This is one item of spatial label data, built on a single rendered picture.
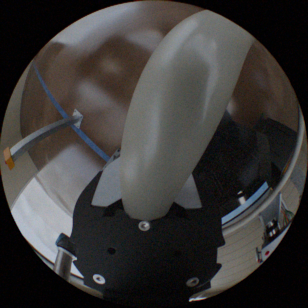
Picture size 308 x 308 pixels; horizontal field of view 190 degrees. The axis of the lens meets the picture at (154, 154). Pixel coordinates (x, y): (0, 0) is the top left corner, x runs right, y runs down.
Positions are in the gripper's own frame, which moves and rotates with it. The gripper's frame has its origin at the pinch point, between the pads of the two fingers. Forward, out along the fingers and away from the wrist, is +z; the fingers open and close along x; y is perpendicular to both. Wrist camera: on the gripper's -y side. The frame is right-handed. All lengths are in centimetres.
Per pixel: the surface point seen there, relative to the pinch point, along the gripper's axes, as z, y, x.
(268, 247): -37, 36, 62
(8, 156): -7, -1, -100
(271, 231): -30, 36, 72
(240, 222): -7.9, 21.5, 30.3
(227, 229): -7.5, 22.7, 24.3
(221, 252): -75, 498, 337
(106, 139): 92, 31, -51
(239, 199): 3.6, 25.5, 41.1
